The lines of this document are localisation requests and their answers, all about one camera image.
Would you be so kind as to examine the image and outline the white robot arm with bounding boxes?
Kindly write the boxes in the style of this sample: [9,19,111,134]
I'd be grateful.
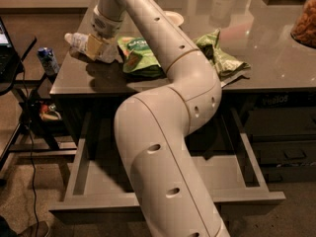
[92,0,229,237]

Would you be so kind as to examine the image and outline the black laptop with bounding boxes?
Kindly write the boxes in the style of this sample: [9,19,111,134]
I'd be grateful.
[0,18,20,83]

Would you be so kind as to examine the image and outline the white paper bowl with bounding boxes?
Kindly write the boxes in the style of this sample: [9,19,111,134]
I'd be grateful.
[165,11,184,27]

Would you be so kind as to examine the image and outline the clear plastic water bottle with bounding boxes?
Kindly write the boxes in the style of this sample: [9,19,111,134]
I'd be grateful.
[64,33,122,63]

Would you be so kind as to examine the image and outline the black side stand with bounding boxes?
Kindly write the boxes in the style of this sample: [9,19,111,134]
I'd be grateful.
[0,35,76,169]

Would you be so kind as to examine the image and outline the black hanging cable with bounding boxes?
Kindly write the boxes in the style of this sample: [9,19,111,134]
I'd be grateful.
[20,62,40,237]

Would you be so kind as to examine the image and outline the green snack bag with logo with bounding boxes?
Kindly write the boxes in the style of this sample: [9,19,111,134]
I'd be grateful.
[118,37,165,78]

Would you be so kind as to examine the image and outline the small colourful items on stand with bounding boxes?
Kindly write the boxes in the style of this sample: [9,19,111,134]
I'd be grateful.
[39,104,62,121]

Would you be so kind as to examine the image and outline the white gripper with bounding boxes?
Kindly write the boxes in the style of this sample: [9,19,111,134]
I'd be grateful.
[85,7,124,61]

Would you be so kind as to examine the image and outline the crumpled green chip bag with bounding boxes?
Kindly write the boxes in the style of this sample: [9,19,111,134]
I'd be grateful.
[194,29,251,88]

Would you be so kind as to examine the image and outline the open grey top drawer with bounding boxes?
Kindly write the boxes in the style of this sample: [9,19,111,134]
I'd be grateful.
[50,110,285,224]

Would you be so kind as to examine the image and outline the blue drink can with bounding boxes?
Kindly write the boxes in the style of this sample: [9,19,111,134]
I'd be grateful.
[38,47,59,76]

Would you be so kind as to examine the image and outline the jar of orange snacks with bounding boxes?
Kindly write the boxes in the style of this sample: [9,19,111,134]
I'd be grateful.
[290,0,316,48]

